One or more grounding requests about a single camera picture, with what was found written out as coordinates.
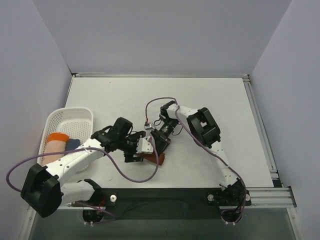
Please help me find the brown towel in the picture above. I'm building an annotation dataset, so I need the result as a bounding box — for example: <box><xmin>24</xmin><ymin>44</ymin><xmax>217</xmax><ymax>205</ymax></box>
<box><xmin>138</xmin><ymin>152</ymin><xmax>165</xmax><ymax>166</ymax></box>

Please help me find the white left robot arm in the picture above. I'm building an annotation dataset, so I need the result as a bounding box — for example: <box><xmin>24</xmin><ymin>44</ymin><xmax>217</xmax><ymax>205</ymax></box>
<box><xmin>20</xmin><ymin>117</ymin><xmax>153</xmax><ymax>218</ymax></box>

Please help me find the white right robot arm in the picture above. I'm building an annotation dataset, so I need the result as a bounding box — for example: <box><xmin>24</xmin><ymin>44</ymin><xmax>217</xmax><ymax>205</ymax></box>
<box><xmin>150</xmin><ymin>100</ymin><xmax>247</xmax><ymax>205</ymax></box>

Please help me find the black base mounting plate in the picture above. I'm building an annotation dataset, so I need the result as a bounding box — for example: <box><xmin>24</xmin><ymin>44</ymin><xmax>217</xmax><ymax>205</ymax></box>
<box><xmin>73</xmin><ymin>188</ymin><xmax>252</xmax><ymax>222</ymax></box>

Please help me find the white plastic basket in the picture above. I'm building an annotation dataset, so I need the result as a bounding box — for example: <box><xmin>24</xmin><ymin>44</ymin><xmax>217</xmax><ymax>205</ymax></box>
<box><xmin>38</xmin><ymin>107</ymin><xmax>94</xmax><ymax>154</ymax></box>

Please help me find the blue towel in basket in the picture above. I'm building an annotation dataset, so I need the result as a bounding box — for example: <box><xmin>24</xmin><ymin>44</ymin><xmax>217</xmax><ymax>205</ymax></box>
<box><xmin>65</xmin><ymin>138</ymin><xmax>81</xmax><ymax>151</ymax></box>

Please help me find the orange towel in basket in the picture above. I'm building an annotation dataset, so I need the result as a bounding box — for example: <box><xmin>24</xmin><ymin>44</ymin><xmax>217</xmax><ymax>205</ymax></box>
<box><xmin>47</xmin><ymin>132</ymin><xmax>70</xmax><ymax>143</ymax></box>

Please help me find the peach towel in basket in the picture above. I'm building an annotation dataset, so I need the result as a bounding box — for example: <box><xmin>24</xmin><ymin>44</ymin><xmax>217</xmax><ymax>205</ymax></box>
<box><xmin>41</xmin><ymin>140</ymin><xmax>66</xmax><ymax>166</ymax></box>

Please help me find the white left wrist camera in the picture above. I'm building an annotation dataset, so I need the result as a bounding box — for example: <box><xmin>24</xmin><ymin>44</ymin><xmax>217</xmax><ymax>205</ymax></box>
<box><xmin>136</xmin><ymin>136</ymin><xmax>154</xmax><ymax>154</ymax></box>

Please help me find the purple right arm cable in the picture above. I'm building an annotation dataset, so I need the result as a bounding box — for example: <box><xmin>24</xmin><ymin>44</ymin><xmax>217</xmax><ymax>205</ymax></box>
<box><xmin>144</xmin><ymin>96</ymin><xmax>247</xmax><ymax>224</ymax></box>

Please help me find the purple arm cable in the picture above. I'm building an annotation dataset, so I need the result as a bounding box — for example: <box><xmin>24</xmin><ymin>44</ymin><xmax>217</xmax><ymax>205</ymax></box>
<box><xmin>6</xmin><ymin>139</ymin><xmax>160</xmax><ymax>223</ymax></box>
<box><xmin>144</xmin><ymin>96</ymin><xmax>247</xmax><ymax>224</ymax></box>

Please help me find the aluminium back frame rail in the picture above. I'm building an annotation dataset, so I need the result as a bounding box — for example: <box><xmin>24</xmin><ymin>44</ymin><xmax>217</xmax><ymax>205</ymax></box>
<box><xmin>72</xmin><ymin>72</ymin><xmax>250</xmax><ymax>79</ymax></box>

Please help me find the aluminium frame rail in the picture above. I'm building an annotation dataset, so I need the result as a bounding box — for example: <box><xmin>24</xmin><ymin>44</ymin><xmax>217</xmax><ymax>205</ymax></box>
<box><xmin>72</xmin><ymin>72</ymin><xmax>250</xmax><ymax>79</ymax></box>
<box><xmin>27</xmin><ymin>186</ymin><xmax>298</xmax><ymax>210</ymax></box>

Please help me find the aluminium right side rail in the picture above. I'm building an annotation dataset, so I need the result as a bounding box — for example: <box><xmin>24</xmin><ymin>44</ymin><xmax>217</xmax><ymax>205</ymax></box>
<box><xmin>242</xmin><ymin>74</ymin><xmax>283</xmax><ymax>188</ymax></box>

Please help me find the aluminium front frame rail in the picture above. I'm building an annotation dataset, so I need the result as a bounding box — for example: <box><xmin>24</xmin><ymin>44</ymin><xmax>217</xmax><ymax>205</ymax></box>
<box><xmin>27</xmin><ymin>186</ymin><xmax>298</xmax><ymax>210</ymax></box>

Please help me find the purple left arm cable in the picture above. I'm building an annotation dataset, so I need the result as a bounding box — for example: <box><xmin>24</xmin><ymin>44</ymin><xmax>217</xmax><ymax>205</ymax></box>
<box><xmin>6</xmin><ymin>139</ymin><xmax>160</xmax><ymax>223</ymax></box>

